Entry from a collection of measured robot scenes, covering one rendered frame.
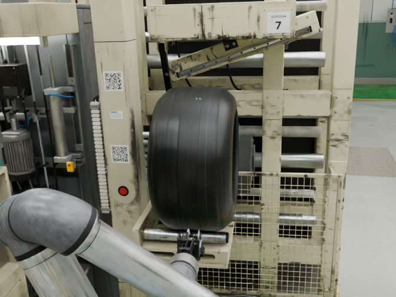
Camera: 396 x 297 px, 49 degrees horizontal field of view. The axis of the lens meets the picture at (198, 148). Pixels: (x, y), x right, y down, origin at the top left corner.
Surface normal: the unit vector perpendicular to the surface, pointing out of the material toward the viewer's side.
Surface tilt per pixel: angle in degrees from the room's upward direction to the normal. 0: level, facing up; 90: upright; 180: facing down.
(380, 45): 90
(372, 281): 0
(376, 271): 0
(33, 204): 40
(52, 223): 65
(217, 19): 90
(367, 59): 90
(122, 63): 90
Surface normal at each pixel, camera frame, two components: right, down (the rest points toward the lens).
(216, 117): 0.14, -0.50
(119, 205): -0.15, 0.30
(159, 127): -0.39, -0.40
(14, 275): 0.99, 0.02
